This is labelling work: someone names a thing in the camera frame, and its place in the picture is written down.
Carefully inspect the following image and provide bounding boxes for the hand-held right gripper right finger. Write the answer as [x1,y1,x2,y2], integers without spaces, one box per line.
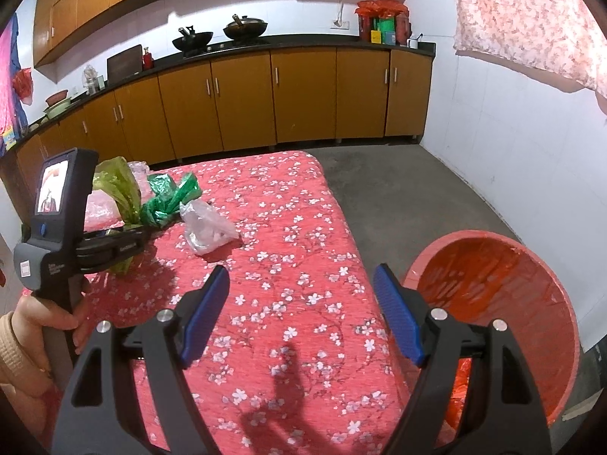
[373,263,553,455]

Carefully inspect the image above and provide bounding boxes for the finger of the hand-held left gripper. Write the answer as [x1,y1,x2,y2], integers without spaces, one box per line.
[83,225,153,253]
[78,241,149,276]

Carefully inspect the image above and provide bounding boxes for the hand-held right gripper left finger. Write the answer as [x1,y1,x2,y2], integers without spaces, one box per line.
[50,264,231,455]

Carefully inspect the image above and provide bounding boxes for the yellow-green plastic bag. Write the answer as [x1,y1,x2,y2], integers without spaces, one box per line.
[92,156,143,274]

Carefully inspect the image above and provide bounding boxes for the red plastic bin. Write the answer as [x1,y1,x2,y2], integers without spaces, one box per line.
[402,230,582,427]

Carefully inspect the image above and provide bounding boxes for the person's left forearm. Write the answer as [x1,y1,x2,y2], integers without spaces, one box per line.
[0,313,62,392]

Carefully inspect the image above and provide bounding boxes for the person's left hand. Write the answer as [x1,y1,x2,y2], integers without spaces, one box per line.
[9,279,92,380]

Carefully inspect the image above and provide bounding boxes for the pink translucent plastic bag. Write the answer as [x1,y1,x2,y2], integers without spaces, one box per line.
[84,190,125,223]

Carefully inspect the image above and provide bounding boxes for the clear bubble plastic bag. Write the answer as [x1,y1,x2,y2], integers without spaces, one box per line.
[128,161,155,195]

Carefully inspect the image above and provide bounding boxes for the red floral tablecloth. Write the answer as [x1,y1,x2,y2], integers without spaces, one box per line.
[47,150,456,455]

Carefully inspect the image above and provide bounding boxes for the stacked wash basins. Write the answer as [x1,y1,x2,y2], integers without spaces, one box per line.
[44,90,72,118]

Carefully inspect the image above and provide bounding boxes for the red hanging plastic bag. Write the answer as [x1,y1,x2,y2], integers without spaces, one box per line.
[12,67,33,105]

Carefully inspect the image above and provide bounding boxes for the glass jar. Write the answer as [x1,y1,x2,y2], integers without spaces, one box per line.
[84,64,105,93]

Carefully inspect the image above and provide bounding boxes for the dark wooden cutting board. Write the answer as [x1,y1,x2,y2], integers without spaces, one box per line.
[107,44,144,87]

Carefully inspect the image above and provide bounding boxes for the pink hanging cloth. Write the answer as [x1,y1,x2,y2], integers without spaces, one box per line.
[0,12,24,152]

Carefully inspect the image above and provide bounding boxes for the brown upper kitchen cabinets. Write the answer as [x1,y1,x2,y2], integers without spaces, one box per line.
[33,0,174,68]

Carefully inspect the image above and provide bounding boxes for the brown kitchen cabinets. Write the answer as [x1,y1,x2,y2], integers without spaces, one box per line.
[33,0,174,68]
[14,47,434,185]

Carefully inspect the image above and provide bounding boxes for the brown lower kitchen cabinets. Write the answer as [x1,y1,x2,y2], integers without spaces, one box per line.
[14,47,434,185]

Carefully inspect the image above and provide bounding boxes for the black wok with lid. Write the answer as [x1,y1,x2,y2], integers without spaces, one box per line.
[223,14,269,41]

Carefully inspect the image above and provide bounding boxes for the black kitchen countertop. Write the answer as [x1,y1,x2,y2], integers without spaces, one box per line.
[0,33,436,152]

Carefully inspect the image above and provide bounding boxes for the red plastic bag on boxes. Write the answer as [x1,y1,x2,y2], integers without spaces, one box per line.
[355,0,409,41]

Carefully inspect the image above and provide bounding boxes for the pink floral curtain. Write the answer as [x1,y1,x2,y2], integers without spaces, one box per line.
[450,0,607,115]

